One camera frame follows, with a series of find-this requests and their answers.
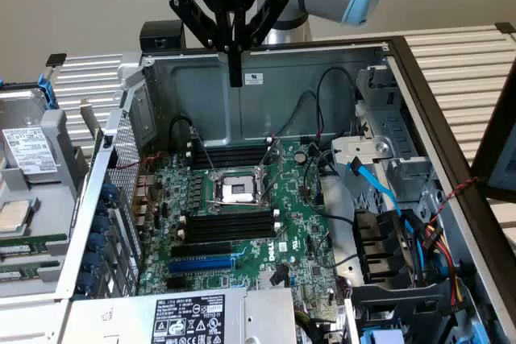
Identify black box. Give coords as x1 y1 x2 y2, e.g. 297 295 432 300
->
139 20 187 53

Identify open grey PC case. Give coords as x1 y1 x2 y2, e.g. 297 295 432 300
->
54 35 516 344

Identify thin metal locking lever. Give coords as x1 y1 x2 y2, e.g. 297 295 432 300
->
187 125 218 178
206 197 270 208

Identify silver socket cover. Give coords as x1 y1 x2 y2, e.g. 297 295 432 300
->
256 137 284 200

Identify grey metal disk bay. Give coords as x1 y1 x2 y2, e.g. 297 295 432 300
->
330 64 439 210

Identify CPU socket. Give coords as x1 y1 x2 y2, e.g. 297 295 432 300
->
207 168 269 212

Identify green Dell motherboard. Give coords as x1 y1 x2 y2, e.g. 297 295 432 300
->
139 140 352 321

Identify blue card retention clip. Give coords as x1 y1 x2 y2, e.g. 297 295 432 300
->
77 271 98 293
83 251 105 271
95 213 114 233
88 233 108 252
100 182 122 208

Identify hard disk with white label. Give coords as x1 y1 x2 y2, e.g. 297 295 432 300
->
0 86 61 184

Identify long black expansion slot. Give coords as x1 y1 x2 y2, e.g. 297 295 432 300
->
170 240 234 259

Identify grey parts rack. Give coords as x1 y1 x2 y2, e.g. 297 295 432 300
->
0 108 92 299

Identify blue expansion slot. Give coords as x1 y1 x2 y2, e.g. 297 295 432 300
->
168 254 238 276

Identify black plastic fan shroud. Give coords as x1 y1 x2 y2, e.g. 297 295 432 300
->
352 209 424 287

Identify short black expansion slot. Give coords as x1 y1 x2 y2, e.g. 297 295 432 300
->
164 277 194 291

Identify black connector plug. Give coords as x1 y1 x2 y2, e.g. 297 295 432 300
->
268 265 290 287

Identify silver CPU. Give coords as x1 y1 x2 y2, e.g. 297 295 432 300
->
0 200 34 235

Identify dark framed monitor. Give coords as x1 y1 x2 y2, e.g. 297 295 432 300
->
469 65 516 202

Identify silver power supply unit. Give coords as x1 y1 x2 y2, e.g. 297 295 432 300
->
60 288 298 344

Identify blue plastic latch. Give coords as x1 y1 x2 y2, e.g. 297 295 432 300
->
360 328 404 344

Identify grey arched wire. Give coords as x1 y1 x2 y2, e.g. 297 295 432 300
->
276 89 323 139

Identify tall black looped wire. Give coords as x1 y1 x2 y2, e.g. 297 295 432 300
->
315 67 360 147

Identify thick black wire loop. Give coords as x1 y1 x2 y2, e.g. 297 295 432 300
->
168 116 194 158

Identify graphics card with metal bracket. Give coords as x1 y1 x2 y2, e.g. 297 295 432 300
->
79 97 106 168

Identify thin red wire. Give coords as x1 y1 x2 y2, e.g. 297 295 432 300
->
108 151 166 216

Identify blue plastic disk bracket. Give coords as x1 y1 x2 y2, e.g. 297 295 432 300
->
38 73 61 111

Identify black wire across motherboard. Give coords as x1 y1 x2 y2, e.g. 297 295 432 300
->
302 148 358 226

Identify blue SATA wire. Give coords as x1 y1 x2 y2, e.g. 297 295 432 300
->
347 156 428 264

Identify red black twisted wire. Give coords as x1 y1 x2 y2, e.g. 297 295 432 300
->
427 176 481 232

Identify coloured power wire bundle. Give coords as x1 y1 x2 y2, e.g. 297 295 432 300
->
418 214 468 317

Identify black yellow supply wires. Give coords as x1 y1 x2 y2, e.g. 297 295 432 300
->
293 308 347 344

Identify dark grey plastic bracket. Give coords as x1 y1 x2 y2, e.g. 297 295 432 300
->
348 281 475 344

